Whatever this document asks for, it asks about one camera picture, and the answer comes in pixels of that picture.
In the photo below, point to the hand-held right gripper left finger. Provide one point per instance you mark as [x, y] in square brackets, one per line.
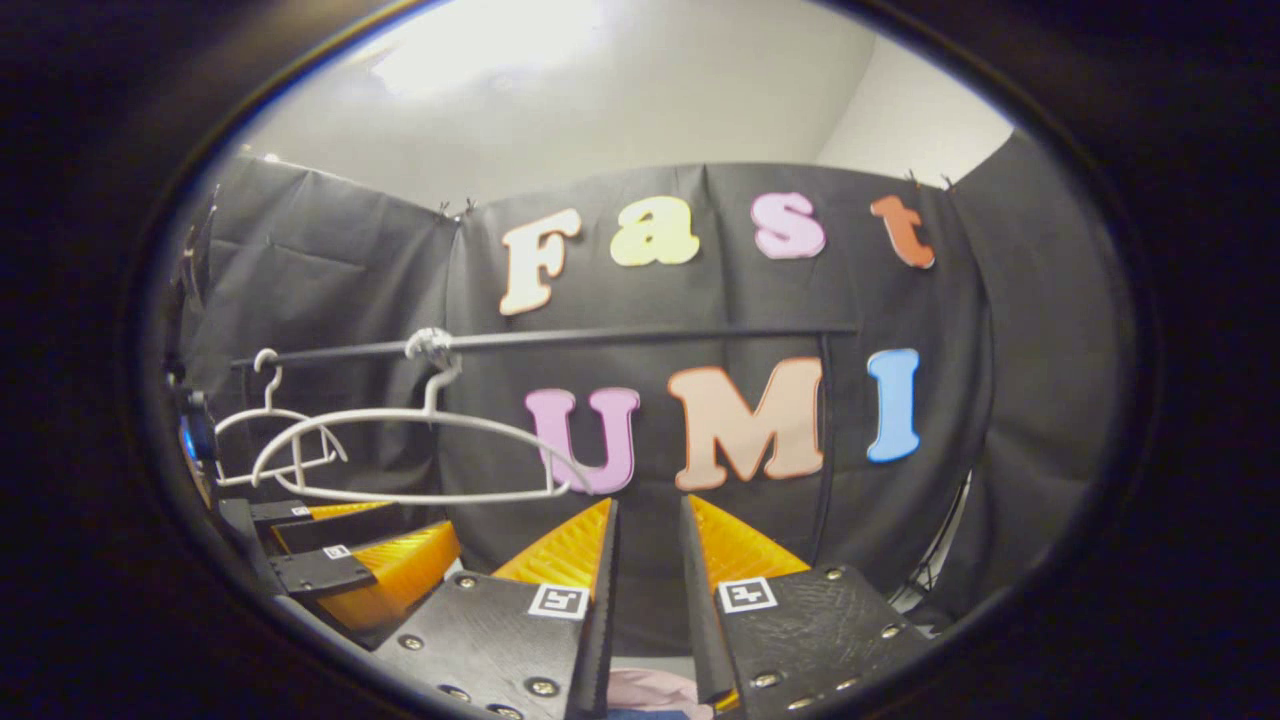
[603, 610]

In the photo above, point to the black backdrop cloth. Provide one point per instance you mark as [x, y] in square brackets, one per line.
[1040, 400]

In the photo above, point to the black clothes rack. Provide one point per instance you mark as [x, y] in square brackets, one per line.
[650, 336]

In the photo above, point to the plain white plastic hanger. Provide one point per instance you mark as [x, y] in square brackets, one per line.
[268, 395]

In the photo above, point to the white hanger with taped hook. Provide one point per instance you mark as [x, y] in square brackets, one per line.
[432, 395]

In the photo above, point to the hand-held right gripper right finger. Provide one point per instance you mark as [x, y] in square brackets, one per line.
[697, 600]

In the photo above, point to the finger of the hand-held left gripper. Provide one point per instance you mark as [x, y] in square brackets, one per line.
[400, 570]
[330, 525]

